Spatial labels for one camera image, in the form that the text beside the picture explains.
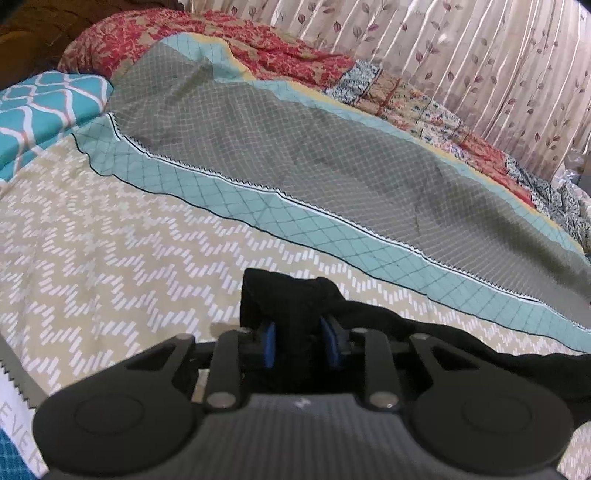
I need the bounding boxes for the black pants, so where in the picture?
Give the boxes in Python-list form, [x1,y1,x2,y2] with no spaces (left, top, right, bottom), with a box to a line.
[240,268,590,404]

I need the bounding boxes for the patterned bedsheet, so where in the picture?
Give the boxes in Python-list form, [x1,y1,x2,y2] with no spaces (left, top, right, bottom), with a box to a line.
[1,34,590,479]

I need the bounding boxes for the teal lattice pillow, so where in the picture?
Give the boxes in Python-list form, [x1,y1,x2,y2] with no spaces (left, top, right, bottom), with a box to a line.
[0,70,113,186]

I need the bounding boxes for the beige leaf curtain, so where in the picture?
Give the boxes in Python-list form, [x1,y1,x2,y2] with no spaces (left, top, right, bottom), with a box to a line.
[186,0,590,178]

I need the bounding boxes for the red floral quilt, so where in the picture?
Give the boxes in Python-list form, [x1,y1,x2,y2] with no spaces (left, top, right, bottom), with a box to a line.
[58,8,590,248]

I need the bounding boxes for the carved wooden headboard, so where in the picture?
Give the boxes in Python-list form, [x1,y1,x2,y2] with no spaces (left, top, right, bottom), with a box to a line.
[1,0,185,88]

